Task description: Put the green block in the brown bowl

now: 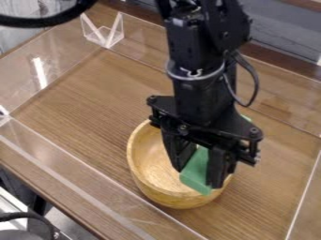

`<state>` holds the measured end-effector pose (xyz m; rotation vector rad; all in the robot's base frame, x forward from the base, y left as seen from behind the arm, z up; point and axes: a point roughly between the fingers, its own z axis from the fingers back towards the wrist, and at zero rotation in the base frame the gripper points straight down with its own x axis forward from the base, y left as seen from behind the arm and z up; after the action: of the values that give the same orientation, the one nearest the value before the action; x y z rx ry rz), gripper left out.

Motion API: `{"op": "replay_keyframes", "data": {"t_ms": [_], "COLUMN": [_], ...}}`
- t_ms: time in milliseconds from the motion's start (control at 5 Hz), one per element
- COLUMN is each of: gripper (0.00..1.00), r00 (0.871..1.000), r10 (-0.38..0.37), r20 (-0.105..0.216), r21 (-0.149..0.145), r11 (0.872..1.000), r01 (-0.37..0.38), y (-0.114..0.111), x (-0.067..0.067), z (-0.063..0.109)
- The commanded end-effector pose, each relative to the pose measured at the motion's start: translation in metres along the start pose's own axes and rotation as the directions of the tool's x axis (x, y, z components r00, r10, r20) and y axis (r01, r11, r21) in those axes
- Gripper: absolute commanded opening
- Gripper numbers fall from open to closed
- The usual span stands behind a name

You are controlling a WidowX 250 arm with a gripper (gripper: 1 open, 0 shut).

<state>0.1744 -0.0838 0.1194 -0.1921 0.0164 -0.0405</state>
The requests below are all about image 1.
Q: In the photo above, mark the black metal table frame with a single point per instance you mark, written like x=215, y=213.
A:
x=47, y=222

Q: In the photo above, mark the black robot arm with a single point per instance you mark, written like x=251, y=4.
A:
x=206, y=30

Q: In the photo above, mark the brown wooden bowl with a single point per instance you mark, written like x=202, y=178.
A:
x=154, y=175

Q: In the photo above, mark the green rectangular block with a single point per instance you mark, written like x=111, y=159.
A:
x=193, y=175

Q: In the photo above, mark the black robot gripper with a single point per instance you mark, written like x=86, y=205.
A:
x=198, y=115

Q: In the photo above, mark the clear acrylic tray enclosure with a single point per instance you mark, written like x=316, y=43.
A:
x=76, y=100

